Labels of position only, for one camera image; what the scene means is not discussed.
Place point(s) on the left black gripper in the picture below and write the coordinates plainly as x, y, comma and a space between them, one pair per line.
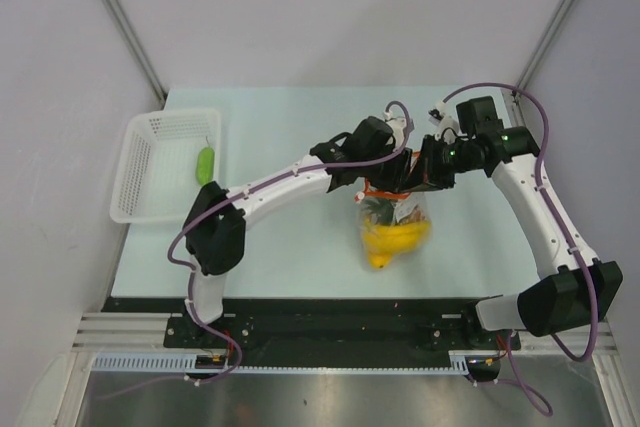
401, 165

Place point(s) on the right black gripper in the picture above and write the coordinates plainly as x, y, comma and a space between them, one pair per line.
426, 175

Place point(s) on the clear zip top bag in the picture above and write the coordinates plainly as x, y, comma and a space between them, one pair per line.
370, 191

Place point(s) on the green fake pepper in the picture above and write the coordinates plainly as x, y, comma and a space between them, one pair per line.
205, 164

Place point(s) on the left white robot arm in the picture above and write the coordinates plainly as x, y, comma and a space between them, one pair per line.
215, 229

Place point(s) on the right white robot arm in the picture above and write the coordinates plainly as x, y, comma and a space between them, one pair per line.
575, 287

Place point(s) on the yellow fake banana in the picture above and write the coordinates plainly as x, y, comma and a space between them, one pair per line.
383, 243

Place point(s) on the white plastic basket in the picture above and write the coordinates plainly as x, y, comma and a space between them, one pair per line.
155, 179

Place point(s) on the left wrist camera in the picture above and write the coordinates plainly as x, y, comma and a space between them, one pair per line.
402, 128

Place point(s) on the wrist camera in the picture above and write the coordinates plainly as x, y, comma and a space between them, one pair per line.
402, 128
474, 117

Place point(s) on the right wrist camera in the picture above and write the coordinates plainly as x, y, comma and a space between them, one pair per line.
474, 117

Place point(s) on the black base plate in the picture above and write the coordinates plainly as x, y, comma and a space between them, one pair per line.
317, 333

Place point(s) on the right aluminium frame post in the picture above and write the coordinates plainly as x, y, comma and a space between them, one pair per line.
551, 31

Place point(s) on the aluminium frame post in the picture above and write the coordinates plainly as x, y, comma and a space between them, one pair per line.
551, 31
133, 43

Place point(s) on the left aluminium frame post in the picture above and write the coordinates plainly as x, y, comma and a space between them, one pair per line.
133, 43

